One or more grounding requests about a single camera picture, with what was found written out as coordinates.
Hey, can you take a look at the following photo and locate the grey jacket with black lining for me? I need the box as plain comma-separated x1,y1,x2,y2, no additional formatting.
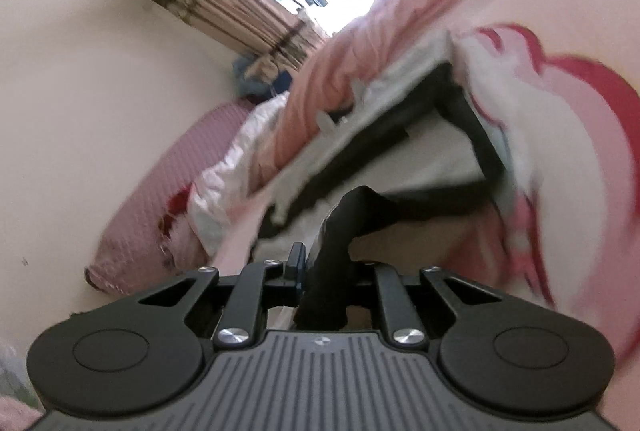
257,28,516,329

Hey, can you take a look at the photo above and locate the pile of clothes in corner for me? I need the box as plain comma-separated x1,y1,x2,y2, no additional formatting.
232,55,293,104

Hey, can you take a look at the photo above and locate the white pastel patterned quilt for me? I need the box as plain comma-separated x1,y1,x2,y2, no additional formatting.
186,92,288,258

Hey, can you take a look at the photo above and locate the dark red garment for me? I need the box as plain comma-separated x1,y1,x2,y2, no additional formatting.
157,184,192,238

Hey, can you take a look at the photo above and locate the pink quilted headboard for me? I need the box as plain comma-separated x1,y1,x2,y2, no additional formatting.
85,100,254,295

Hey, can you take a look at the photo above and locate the pink duvet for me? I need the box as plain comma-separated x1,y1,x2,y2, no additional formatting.
250,0,456,191

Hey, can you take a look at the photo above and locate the left striped curtain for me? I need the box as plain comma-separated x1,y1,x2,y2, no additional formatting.
151,0,329,70

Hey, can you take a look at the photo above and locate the pink cartoon bed sheet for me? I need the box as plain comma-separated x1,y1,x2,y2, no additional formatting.
214,0,640,412

